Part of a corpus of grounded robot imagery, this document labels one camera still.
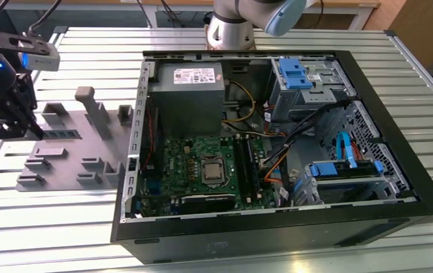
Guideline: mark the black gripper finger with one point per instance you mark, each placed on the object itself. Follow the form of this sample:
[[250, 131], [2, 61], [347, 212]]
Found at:
[[6, 132], [26, 91]]

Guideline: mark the blue RAM stick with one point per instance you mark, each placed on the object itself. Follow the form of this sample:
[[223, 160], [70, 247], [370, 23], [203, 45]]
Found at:
[[59, 134]]

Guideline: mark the black RAM slot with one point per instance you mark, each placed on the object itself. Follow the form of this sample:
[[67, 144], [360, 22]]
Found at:
[[249, 167], [241, 167]]

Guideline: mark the grey parts rack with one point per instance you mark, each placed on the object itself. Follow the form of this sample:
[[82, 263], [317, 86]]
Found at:
[[82, 148]]

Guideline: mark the grey power supply unit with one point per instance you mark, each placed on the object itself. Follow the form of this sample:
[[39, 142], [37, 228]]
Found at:
[[185, 108]]

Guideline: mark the blue VGA connector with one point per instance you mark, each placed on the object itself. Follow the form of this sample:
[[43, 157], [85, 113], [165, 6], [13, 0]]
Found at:
[[138, 206]]

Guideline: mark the green motherboard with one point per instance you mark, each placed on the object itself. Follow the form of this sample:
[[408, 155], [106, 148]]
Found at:
[[179, 159]]

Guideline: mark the silver CPU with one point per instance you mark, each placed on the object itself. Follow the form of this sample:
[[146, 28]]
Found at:
[[213, 171]]

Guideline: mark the black graphics card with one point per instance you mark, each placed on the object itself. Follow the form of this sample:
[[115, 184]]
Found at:
[[207, 203]]

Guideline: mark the blue drive bay latch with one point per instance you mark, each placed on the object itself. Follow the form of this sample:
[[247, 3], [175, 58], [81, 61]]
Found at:
[[293, 76]]

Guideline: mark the grey optical drive cage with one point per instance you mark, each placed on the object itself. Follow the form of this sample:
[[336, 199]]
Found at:
[[314, 98]]

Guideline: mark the black PC case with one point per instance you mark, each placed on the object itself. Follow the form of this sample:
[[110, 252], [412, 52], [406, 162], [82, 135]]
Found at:
[[275, 236]]

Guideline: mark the hard disk in blue carrier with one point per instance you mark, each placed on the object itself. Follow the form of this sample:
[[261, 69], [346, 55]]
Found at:
[[323, 169]]

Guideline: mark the grey disk bay cage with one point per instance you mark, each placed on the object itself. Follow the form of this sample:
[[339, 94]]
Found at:
[[355, 182]]

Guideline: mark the wooden cabinet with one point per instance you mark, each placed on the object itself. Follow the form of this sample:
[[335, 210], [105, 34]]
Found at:
[[420, 25]]

